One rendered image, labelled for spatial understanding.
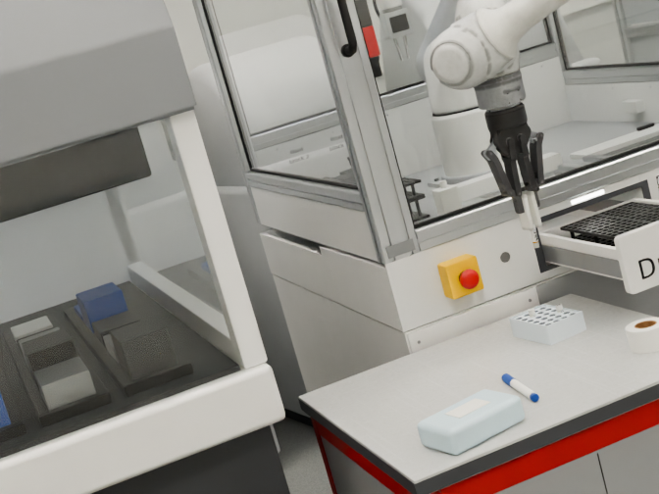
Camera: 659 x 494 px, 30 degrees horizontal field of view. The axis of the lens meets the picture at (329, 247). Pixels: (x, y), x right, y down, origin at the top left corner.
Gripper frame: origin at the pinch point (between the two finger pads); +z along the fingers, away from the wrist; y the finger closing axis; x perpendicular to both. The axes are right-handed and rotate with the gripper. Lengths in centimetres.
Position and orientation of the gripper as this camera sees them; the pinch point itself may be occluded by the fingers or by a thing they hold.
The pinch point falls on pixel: (528, 210)
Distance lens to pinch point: 234.4
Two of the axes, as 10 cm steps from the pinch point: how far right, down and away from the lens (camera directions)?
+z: 2.6, 9.4, 2.0
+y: 8.7, -3.2, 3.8
